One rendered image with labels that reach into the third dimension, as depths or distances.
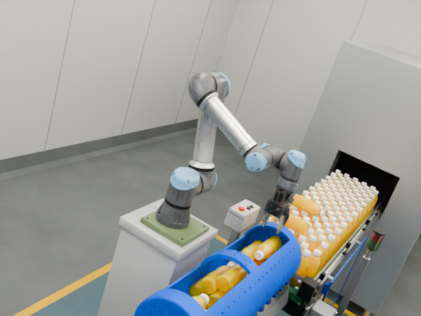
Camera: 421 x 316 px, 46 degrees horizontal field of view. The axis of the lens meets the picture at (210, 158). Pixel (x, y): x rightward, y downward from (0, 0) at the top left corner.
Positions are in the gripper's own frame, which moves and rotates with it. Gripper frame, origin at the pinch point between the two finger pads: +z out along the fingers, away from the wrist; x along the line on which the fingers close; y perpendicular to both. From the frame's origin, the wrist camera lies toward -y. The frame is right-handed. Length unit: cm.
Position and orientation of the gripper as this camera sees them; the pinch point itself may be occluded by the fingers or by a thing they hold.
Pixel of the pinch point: (271, 227)
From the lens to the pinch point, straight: 212.6
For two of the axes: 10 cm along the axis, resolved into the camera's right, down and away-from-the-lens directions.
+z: -2.8, 8.9, 3.5
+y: -5.0, 1.7, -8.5
